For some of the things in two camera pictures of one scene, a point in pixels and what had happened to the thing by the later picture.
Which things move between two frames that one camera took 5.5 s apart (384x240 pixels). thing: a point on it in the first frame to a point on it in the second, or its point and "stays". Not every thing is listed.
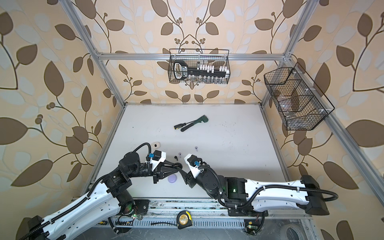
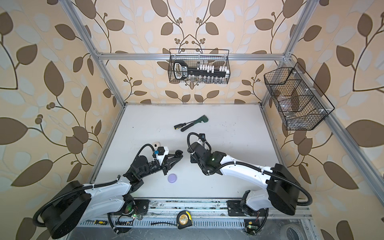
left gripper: x=163 y=175 to x=165 y=165
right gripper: x=188 y=179 to x=192 y=160
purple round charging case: x=172 y=178 stays
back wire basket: x=199 y=66 stays
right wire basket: x=302 y=105 stays
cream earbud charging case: x=155 y=145 stays
